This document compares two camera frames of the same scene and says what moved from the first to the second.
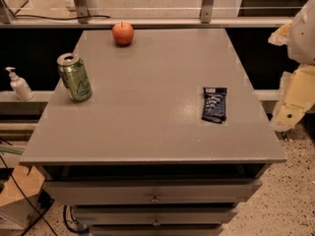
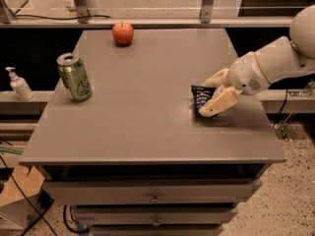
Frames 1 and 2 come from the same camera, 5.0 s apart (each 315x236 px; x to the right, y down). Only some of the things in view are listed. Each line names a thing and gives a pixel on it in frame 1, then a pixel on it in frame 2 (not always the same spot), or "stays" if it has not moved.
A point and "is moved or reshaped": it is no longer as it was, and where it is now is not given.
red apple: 123,33 stays
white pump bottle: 20,86 stays
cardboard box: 23,202 stays
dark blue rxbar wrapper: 215,103 is moved or reshaped
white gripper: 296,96 → 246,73
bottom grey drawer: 157,230 stays
